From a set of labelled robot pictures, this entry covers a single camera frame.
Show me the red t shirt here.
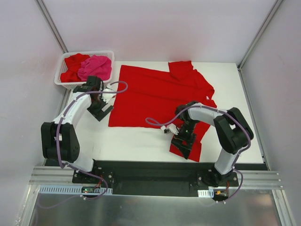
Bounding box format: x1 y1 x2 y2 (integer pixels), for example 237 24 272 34
60 53 90 83
107 60 218 162

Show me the white plastic basket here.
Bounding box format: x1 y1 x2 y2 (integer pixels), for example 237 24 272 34
54 50 115 90

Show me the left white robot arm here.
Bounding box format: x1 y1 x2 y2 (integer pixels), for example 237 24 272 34
41 76 115 183

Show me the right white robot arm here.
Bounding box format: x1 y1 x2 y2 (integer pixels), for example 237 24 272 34
171 101 254 187

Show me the pink t shirt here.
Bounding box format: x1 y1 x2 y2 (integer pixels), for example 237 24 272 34
78 55 112 81

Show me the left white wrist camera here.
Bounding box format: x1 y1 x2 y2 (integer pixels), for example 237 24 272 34
100 84 116 104

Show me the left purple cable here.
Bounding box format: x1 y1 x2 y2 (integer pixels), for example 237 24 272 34
37 81 129 209

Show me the purple cable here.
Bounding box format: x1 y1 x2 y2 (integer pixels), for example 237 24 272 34
37 81 129 209
145 105 252 207

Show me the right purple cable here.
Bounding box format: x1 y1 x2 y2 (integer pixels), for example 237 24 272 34
145 105 252 207

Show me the right white cable duct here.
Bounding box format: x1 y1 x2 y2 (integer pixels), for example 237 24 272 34
198 189 214 198

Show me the white cable duct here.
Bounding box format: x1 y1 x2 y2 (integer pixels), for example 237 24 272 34
198 189 214 198
40 185 113 195

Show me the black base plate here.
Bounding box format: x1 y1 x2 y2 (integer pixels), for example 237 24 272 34
71 161 238 197

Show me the left white cable duct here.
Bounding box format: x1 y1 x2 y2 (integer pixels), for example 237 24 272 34
40 185 113 195

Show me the left aluminium frame post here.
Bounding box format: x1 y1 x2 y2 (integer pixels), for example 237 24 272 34
35 0 69 53

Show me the aluminium frame post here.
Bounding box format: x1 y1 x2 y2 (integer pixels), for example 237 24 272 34
237 0 284 72
35 0 69 53

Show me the right aluminium frame post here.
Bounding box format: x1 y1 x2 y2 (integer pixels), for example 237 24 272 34
237 0 284 72

